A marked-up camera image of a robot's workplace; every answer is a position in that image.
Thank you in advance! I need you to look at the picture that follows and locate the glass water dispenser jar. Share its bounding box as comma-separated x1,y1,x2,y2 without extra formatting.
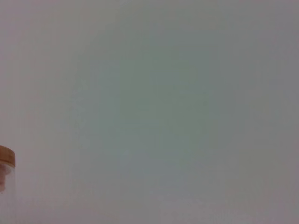
0,163,17,224

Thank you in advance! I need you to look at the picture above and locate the wooden jar lid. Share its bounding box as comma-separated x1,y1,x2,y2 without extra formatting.
0,145,16,168

